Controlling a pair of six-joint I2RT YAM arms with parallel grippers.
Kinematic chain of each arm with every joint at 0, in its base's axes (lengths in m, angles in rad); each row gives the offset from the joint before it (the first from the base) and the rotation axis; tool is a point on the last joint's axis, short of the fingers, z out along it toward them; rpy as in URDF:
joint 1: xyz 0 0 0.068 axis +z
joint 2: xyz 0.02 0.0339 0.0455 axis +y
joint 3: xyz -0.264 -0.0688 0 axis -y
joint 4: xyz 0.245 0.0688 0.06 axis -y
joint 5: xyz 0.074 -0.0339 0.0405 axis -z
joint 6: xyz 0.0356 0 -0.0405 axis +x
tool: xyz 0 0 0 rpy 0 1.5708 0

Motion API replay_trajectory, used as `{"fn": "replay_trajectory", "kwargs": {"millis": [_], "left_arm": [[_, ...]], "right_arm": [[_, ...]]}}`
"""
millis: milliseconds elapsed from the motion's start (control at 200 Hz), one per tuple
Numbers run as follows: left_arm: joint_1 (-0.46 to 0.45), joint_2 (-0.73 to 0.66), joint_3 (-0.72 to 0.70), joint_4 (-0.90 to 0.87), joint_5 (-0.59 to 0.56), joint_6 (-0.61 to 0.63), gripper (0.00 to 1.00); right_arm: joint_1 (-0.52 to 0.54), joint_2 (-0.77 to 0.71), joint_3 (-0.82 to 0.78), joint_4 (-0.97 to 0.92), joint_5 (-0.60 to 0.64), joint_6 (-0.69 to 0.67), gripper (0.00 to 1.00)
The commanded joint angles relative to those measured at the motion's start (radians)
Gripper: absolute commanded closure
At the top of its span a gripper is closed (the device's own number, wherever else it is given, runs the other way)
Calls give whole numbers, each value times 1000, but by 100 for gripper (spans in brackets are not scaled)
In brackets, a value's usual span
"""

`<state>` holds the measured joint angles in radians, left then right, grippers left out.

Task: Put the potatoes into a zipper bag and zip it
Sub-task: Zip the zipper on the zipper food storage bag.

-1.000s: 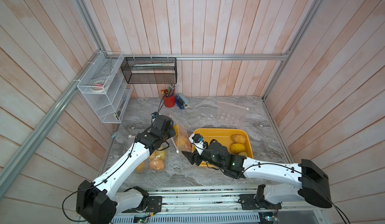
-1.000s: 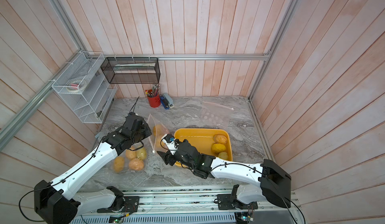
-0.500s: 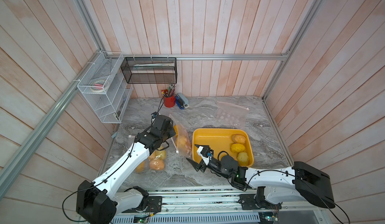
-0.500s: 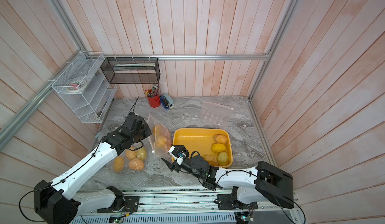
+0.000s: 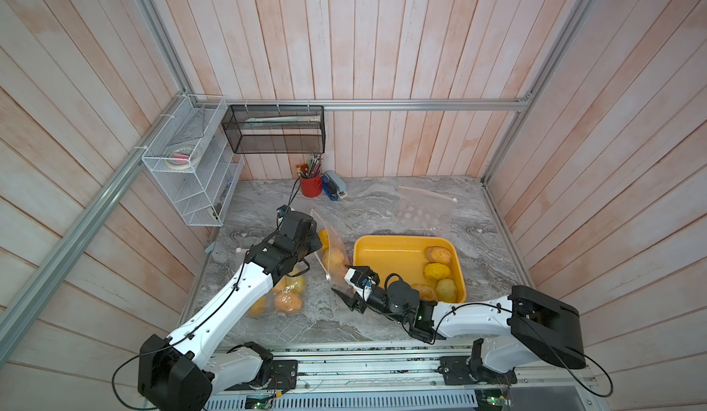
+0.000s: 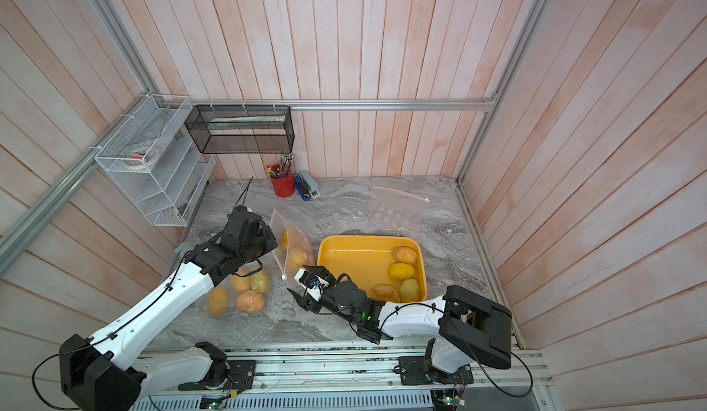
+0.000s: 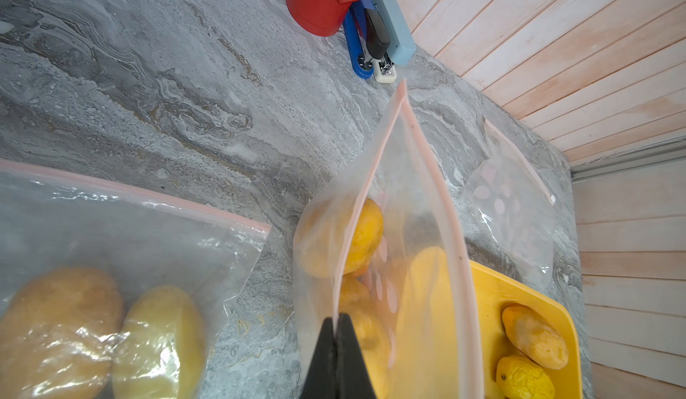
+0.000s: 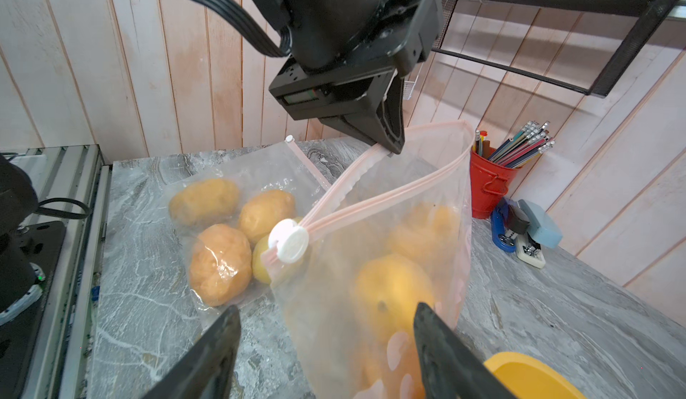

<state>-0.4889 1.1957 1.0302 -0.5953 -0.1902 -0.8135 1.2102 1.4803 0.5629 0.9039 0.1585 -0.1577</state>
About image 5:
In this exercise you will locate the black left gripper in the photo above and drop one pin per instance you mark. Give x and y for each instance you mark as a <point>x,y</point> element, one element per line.
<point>308,237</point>

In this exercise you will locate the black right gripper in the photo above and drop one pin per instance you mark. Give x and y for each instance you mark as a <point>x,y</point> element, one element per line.
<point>359,295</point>

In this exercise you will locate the bagged potato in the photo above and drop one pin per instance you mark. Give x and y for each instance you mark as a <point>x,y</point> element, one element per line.
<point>259,308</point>
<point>279,286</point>

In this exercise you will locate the clear zipper bag pink zip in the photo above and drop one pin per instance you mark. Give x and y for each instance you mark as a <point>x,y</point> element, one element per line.
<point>299,268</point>

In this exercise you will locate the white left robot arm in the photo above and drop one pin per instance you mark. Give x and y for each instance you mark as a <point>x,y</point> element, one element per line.
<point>181,371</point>

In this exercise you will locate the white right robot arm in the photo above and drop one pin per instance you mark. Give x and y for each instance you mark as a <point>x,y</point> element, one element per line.
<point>518,329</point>

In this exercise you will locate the yellow plastic tray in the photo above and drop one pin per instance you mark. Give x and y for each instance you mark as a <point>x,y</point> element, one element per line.
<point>405,256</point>

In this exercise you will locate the red metal pencil bucket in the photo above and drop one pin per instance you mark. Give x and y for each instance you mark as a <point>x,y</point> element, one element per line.
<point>311,187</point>

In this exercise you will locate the coloured pencils bunch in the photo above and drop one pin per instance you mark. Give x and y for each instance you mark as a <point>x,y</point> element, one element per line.
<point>311,168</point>

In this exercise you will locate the light blue stapler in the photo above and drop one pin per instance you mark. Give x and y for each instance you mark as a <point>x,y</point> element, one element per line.
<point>341,185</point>

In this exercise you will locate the tape roll on shelf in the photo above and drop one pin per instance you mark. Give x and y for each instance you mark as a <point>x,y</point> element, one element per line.
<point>183,158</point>

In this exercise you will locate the black mesh wall basket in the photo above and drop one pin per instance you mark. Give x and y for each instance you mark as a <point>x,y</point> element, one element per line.
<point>275,129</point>

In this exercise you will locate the white wire mesh shelf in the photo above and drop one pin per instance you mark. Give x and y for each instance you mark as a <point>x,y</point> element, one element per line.
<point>200,195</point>

